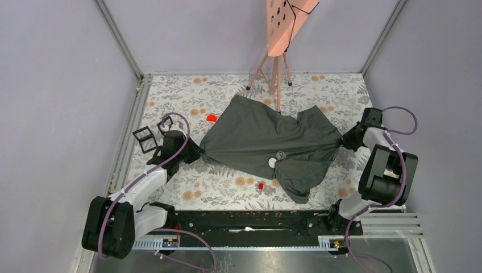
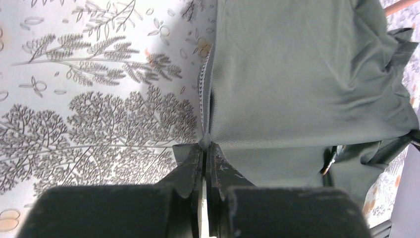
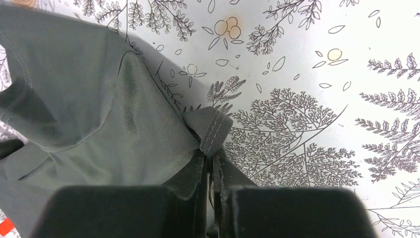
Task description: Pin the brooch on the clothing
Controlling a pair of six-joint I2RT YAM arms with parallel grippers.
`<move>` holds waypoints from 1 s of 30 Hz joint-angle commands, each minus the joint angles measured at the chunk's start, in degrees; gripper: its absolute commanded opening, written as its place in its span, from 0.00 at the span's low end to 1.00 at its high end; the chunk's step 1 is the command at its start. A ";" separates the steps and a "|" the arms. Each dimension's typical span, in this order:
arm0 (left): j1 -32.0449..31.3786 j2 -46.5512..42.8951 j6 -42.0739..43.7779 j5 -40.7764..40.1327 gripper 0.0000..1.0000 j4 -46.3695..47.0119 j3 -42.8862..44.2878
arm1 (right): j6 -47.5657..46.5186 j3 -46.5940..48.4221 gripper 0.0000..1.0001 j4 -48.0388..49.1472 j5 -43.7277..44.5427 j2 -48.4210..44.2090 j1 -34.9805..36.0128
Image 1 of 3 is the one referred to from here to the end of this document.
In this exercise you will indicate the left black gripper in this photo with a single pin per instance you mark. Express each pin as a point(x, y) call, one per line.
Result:
point(196, 151)

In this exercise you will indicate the round brooch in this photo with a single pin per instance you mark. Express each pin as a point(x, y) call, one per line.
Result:
point(272, 162)
point(280, 155)

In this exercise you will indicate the dark grey t-shirt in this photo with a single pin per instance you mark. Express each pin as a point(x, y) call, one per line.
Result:
point(248, 133)

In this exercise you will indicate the pink music stand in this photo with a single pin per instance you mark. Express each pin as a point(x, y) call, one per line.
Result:
point(284, 19)

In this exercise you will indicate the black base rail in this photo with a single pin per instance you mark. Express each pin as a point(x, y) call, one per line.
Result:
point(251, 230)

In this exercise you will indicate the red house-shaped toy block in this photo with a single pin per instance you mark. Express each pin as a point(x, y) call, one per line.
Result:
point(211, 118)

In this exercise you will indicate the black frame display box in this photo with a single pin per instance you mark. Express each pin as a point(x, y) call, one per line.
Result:
point(146, 139)
point(165, 125)

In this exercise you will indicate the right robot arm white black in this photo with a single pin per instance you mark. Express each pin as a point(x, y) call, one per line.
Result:
point(387, 177)

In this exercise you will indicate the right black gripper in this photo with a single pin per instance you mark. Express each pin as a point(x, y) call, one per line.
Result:
point(346, 140)

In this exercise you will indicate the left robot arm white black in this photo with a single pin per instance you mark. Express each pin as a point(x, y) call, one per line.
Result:
point(115, 222)

